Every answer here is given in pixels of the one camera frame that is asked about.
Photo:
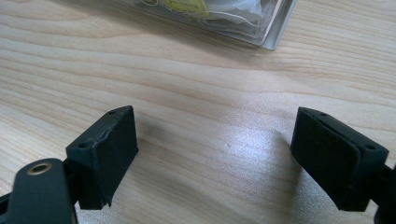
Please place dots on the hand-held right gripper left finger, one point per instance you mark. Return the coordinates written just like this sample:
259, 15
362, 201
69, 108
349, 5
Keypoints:
107, 161

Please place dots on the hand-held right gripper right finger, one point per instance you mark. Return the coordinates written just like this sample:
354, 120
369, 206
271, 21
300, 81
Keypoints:
327, 155

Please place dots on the clear plastic box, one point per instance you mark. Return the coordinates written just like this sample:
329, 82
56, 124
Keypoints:
267, 34

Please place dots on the pile of tea bags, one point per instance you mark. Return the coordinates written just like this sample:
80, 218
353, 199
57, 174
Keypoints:
230, 12

